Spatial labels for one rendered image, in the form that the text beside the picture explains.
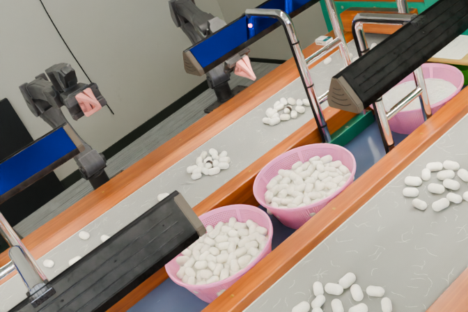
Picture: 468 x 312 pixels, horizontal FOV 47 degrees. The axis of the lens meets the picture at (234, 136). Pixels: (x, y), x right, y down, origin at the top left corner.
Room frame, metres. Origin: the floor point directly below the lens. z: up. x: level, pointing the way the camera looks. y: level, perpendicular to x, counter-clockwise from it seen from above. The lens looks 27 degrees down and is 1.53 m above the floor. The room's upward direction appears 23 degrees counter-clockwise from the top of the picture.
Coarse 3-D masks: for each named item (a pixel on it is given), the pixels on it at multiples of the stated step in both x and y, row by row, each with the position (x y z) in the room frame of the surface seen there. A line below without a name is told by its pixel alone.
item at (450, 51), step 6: (462, 36) 1.48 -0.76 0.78; (450, 42) 1.47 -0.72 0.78; (456, 42) 1.46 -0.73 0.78; (462, 42) 1.44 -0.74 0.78; (444, 48) 1.45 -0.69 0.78; (450, 48) 1.44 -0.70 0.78; (456, 48) 1.42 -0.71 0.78; (462, 48) 1.41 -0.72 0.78; (438, 54) 1.43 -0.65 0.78; (444, 54) 1.42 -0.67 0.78; (450, 54) 1.40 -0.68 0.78; (456, 54) 1.39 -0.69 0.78; (462, 54) 1.37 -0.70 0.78
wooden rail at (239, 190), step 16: (336, 112) 1.38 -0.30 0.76; (352, 112) 1.40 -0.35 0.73; (304, 128) 1.37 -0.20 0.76; (336, 128) 1.37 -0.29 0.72; (288, 144) 1.32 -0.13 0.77; (304, 144) 1.32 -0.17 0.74; (256, 160) 1.31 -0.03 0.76; (240, 176) 1.26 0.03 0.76; (224, 192) 1.22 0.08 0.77; (240, 192) 1.22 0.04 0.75; (192, 208) 1.21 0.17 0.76; (208, 208) 1.18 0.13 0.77; (160, 272) 1.10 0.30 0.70; (144, 288) 1.07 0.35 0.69; (128, 304) 1.05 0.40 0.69
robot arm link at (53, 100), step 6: (54, 66) 1.53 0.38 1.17; (48, 72) 1.50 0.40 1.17; (54, 78) 1.49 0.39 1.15; (54, 84) 1.50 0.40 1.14; (54, 90) 1.54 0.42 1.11; (60, 90) 1.49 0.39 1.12; (48, 96) 1.56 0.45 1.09; (54, 96) 1.54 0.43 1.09; (54, 102) 1.54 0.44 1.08; (60, 102) 1.54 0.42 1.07
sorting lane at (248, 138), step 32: (320, 64) 1.80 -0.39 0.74; (288, 96) 1.66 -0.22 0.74; (256, 128) 1.54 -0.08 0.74; (288, 128) 1.45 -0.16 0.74; (192, 160) 1.51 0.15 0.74; (160, 192) 1.40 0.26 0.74; (192, 192) 1.33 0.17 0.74; (96, 224) 1.38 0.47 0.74; (64, 256) 1.28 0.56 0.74; (0, 288) 1.26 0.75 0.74
